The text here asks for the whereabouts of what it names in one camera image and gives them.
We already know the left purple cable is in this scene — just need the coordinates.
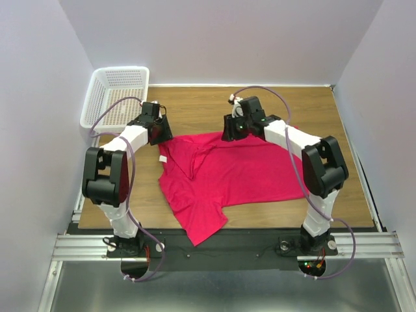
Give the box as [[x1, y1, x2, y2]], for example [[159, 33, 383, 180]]
[[89, 97, 166, 283]]

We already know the white plastic basket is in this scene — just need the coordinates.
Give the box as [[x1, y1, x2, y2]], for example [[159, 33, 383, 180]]
[[79, 66, 150, 133]]

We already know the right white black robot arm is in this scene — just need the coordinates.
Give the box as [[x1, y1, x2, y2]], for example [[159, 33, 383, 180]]
[[222, 94, 349, 254]]

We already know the aluminium frame rail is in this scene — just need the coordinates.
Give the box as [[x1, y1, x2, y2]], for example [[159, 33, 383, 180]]
[[37, 133, 406, 312]]

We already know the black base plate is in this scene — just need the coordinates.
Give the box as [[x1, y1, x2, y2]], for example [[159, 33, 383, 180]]
[[103, 229, 340, 274]]

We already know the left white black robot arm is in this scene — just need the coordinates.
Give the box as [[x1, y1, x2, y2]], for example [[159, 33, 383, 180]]
[[81, 100, 173, 257]]

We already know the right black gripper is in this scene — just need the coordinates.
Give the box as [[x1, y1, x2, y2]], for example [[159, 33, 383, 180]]
[[222, 111, 253, 141]]

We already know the pink t shirt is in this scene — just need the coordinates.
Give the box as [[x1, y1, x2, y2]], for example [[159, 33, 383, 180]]
[[159, 133, 304, 246]]

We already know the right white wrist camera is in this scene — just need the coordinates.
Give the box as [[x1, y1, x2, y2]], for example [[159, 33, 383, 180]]
[[228, 94, 244, 118]]

